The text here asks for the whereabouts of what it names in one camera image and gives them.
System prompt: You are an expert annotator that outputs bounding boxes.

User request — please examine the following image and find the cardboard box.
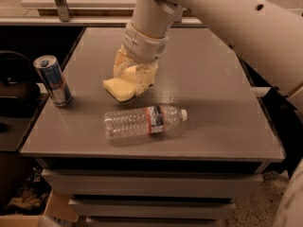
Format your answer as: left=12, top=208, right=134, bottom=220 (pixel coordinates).
left=0, top=190, right=79, bottom=227

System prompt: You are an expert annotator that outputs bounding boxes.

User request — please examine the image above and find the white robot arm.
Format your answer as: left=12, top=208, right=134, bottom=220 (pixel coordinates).
left=114, top=0, right=303, bottom=111

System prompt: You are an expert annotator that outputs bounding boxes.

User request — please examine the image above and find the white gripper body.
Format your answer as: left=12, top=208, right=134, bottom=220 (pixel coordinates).
left=122, top=23, right=169, bottom=63

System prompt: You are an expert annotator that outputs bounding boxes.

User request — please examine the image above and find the black chair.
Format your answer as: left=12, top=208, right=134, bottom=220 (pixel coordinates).
left=0, top=50, right=41, bottom=117

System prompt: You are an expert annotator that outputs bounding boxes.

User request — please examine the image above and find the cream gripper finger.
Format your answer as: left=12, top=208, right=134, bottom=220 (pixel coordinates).
left=113, top=45, right=134, bottom=78
left=126, top=61, right=158, bottom=96

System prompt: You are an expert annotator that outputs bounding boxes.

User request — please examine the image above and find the clear plastic water bottle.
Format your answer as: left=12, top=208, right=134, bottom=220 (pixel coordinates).
left=104, top=105, right=187, bottom=140

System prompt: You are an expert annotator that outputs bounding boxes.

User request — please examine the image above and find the yellow sponge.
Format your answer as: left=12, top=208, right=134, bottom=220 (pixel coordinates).
left=103, top=77, right=135, bottom=102

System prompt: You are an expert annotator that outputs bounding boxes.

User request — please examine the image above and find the blue silver energy drink can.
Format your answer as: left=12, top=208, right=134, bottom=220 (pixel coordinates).
left=33, top=55, right=72, bottom=107

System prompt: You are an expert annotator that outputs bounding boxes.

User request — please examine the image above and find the grey drawer cabinet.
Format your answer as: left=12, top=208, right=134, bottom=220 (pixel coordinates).
left=39, top=157, right=268, bottom=227

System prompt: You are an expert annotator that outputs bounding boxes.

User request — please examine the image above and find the metal bracket left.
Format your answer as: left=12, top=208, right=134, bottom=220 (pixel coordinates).
left=54, top=0, right=71, bottom=22

